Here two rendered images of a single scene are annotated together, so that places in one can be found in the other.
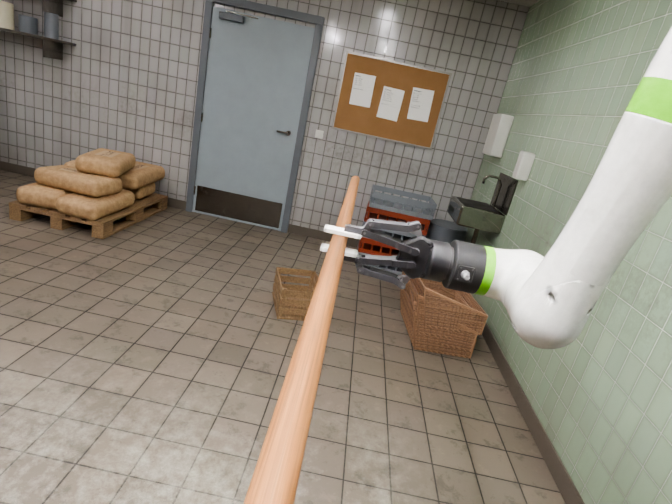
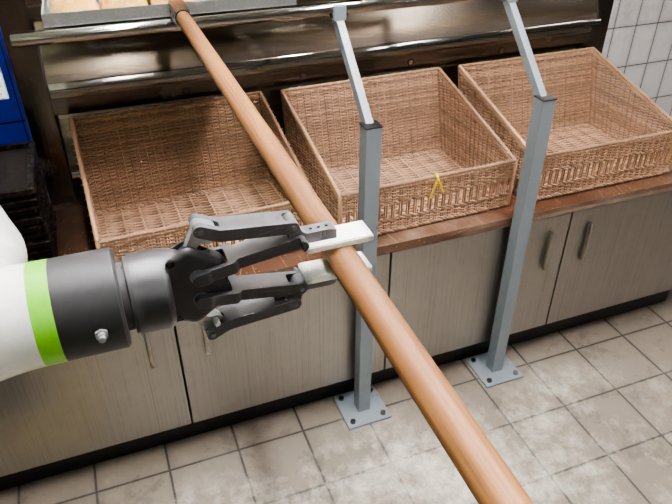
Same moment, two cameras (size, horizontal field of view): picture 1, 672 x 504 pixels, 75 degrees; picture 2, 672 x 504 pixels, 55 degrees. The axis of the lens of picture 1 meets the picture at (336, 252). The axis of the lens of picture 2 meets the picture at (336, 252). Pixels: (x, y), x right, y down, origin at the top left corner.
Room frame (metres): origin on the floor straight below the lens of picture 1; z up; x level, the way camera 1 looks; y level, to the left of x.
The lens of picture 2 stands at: (1.29, -0.20, 1.56)
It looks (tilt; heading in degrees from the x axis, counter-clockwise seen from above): 35 degrees down; 159
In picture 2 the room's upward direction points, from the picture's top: straight up
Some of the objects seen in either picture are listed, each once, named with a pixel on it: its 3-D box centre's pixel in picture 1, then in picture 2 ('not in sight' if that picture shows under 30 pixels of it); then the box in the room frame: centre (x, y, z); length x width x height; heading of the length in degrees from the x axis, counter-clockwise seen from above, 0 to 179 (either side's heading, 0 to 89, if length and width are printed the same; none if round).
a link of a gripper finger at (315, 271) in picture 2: (339, 250); (335, 267); (0.79, 0.00, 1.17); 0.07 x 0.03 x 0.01; 89
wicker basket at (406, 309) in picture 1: (433, 316); not in sight; (2.92, -0.79, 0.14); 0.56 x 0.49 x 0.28; 5
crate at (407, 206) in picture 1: (401, 201); not in sight; (4.20, -0.51, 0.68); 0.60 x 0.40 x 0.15; 90
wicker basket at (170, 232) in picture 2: not in sight; (192, 181); (-0.31, 0.01, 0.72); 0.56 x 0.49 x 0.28; 91
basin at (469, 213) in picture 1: (470, 226); not in sight; (3.67, -1.07, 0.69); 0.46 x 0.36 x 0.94; 179
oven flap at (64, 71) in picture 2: not in sight; (355, 21); (-0.57, 0.59, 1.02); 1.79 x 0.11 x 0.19; 89
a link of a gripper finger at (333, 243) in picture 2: (342, 231); (335, 236); (0.79, 0.00, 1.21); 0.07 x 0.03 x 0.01; 89
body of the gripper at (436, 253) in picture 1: (422, 258); (177, 284); (0.79, -0.16, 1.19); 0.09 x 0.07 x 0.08; 89
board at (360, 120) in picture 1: (389, 101); not in sight; (4.61, -0.21, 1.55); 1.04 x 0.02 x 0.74; 89
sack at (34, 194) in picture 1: (58, 191); not in sight; (3.65, 2.49, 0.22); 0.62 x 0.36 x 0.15; 5
